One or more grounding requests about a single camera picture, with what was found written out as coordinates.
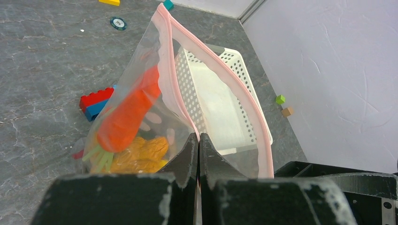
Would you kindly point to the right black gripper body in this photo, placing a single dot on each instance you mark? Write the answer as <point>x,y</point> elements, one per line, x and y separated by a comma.
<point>367,210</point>

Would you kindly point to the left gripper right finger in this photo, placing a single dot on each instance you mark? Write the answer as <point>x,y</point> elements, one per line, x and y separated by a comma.
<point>230,198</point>

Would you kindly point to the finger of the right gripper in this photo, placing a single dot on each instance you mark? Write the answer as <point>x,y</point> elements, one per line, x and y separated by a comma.
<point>371,184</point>

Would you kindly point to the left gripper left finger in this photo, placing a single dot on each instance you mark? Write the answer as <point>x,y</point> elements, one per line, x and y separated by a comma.
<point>166,197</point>

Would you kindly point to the orange yellow fruit toy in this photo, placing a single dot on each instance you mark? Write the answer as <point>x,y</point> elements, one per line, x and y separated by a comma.
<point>142,156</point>

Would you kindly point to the orange carrot toy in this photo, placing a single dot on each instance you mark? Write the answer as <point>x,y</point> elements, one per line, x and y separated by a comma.
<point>121,124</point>

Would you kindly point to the clear polka dot zip bag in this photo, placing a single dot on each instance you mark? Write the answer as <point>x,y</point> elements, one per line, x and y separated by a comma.
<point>169,117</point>

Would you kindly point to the red chili pepper toy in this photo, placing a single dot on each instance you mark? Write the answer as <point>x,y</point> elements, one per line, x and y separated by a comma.
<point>78,155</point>

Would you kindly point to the tan wooden cube right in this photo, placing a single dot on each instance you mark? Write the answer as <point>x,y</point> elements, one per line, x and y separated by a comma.
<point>286,112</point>

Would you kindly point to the white perforated basket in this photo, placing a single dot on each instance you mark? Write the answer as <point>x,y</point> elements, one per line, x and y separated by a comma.
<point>212,106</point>

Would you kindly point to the green cube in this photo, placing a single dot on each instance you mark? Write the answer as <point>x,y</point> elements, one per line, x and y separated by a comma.
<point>280,99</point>

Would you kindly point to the multicolour brick stack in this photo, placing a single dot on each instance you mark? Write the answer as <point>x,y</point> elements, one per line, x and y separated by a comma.
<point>91,105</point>

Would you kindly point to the small round disc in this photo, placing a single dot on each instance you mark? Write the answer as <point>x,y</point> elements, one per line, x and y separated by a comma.
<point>118,23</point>

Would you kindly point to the teal block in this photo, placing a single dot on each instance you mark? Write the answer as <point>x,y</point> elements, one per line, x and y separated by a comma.
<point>168,4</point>

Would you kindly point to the yellow brick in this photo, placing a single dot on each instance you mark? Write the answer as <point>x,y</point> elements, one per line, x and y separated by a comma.
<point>110,2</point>

